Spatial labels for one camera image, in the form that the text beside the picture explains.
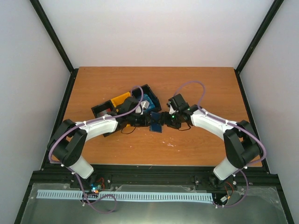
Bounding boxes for red white card stack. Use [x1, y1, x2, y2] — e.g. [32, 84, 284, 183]
[97, 108, 111, 117]

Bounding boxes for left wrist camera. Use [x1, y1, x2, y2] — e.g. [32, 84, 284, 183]
[136, 100, 150, 115]

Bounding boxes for left black frame post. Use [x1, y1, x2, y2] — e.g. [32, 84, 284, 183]
[29, 0, 76, 73]

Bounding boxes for blue card stack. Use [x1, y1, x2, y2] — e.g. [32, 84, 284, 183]
[142, 94, 155, 111]

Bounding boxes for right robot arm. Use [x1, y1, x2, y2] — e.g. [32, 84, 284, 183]
[161, 94, 263, 181]

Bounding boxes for black frame post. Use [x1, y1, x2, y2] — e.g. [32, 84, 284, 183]
[29, 0, 76, 73]
[235, 0, 285, 73]

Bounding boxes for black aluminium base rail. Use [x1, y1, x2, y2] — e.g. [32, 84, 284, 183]
[28, 165, 282, 193]

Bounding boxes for black bin with blue cards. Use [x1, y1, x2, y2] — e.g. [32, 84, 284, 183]
[131, 84, 161, 112]

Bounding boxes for blue leather card holder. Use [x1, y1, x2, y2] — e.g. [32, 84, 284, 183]
[149, 112, 163, 133]

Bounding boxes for left controller board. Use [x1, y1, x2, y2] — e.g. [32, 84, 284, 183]
[91, 177, 105, 194]

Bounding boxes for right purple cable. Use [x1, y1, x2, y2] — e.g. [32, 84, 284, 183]
[174, 80, 267, 166]

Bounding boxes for black bin with red cards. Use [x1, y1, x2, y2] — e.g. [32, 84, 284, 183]
[91, 100, 117, 138]

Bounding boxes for right connector wires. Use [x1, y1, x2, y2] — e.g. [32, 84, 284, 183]
[219, 184, 235, 203]

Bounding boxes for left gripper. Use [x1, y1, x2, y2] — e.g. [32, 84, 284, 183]
[128, 112, 156, 127]

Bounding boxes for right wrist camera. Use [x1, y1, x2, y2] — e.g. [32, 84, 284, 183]
[166, 101, 176, 114]

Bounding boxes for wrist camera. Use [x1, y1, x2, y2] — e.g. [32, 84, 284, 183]
[166, 101, 176, 114]
[136, 100, 150, 115]

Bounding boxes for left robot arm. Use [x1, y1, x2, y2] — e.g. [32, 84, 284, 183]
[47, 97, 150, 188]

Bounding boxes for light blue cable duct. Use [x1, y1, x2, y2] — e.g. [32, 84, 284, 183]
[36, 189, 213, 203]

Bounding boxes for right black frame post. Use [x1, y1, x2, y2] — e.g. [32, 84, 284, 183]
[235, 0, 285, 73]

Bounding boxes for yellow middle bin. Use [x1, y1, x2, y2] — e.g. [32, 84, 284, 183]
[111, 92, 131, 108]

